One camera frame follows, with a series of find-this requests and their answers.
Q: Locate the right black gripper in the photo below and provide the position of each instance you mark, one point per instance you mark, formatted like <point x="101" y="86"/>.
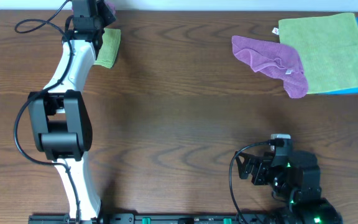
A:
<point x="258" y="170"/>

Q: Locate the purple cloth with label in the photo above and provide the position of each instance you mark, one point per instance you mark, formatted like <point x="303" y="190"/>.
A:
<point x="111" y="6"/>

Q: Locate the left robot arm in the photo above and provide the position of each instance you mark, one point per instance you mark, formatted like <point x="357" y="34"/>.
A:
<point x="61" y="126"/>

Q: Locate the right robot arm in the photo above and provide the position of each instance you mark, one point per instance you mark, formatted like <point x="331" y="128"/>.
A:
<point x="295" y="180"/>

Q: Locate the folded green cloth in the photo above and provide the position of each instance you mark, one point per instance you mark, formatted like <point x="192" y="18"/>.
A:
<point x="109" y="49"/>

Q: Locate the flat green cloth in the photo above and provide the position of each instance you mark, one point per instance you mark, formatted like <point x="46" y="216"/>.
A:
<point x="328" y="48"/>

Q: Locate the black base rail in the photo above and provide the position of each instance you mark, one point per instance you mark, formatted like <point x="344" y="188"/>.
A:
<point x="129" y="218"/>

